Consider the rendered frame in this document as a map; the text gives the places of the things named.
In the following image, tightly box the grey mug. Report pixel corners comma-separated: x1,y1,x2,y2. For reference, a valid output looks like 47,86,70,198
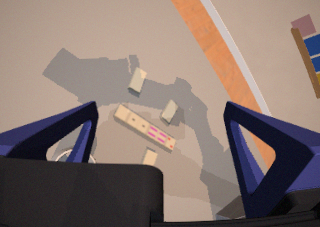
51,148,96,163

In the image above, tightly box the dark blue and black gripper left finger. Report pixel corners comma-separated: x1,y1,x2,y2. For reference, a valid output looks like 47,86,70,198
0,101,99,162

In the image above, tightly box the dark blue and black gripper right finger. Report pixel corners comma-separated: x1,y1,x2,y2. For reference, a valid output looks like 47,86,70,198
223,101,320,218

